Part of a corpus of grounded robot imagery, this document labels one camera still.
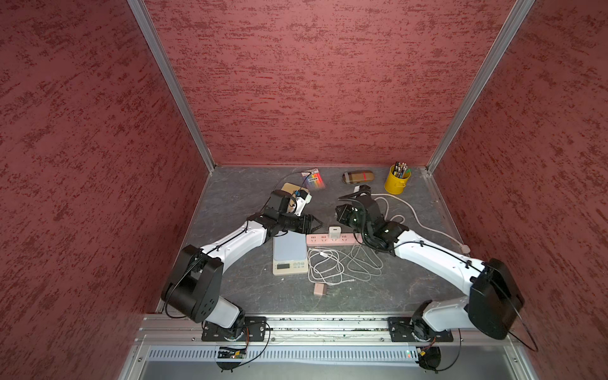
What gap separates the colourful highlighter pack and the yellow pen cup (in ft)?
1.02

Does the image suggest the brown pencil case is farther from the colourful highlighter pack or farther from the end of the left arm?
the end of the left arm

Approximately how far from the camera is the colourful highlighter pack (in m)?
1.15

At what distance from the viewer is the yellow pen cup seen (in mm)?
1053
